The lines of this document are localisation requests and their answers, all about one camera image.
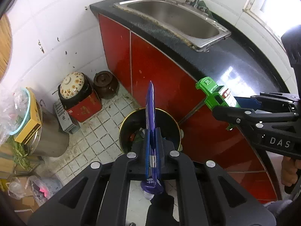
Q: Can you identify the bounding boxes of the yellow box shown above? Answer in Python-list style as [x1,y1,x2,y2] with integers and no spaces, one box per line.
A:
[14,87,42,144]

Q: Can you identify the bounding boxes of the person's right hand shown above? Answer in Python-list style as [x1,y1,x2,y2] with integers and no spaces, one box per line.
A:
[281,157,301,187]

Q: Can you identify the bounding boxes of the brown clay jar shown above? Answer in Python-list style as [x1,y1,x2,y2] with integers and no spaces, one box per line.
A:
[93,71,119,99]

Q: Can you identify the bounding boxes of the grey plastic basket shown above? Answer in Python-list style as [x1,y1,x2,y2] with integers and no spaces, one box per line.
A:
[54,99,81,134]

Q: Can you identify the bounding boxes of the plastic bag with pink contents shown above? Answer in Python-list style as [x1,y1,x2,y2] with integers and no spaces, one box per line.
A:
[26,175,63,206]

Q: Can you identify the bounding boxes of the red box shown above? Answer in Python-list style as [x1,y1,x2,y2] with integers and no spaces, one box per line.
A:
[66,91,103,123]

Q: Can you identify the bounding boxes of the stainless steel sink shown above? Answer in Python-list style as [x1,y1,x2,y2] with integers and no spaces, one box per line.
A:
[113,0,232,51]

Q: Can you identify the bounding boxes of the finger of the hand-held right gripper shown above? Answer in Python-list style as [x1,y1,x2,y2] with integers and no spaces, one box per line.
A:
[235,92,301,111]
[212,106,297,135]

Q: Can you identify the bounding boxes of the clear plastic bag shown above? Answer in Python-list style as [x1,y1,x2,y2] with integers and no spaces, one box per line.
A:
[0,88,31,144]

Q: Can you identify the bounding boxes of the black pot with floral lid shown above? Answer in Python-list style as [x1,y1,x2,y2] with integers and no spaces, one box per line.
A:
[58,72,93,110]

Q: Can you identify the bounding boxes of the round wooden board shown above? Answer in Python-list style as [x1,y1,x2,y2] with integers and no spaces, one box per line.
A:
[0,14,13,81]

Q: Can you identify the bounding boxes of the green vegetables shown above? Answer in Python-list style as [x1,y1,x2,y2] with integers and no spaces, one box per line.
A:
[9,137,34,170]

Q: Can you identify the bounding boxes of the cardboard box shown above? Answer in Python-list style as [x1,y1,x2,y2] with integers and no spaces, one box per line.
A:
[7,176,49,220]

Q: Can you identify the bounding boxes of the green scouring cloth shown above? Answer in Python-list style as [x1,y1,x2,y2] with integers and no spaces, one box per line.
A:
[193,0,214,20]

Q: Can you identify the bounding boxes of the wooden crate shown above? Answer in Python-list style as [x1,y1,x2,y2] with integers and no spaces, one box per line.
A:
[0,144,17,180]

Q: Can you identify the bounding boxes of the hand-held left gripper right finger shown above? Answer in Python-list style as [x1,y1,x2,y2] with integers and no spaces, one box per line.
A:
[155,127,277,226]

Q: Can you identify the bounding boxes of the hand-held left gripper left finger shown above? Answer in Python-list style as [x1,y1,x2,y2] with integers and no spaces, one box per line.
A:
[28,129,151,226]

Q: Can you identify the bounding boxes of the large steel pot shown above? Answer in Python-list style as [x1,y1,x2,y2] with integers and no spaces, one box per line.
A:
[24,100,70,158]

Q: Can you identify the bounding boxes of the purple toothpaste tube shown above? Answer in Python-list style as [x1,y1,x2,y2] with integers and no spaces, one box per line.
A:
[141,81,164,200]

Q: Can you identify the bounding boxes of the green toy truck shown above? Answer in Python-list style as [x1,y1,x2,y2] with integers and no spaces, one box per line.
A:
[196,76,241,131]

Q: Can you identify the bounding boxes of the light blue basket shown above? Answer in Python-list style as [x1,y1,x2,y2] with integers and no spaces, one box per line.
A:
[7,88,32,136]

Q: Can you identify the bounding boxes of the black trash can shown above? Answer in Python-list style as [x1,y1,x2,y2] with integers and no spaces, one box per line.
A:
[118,108,183,156]

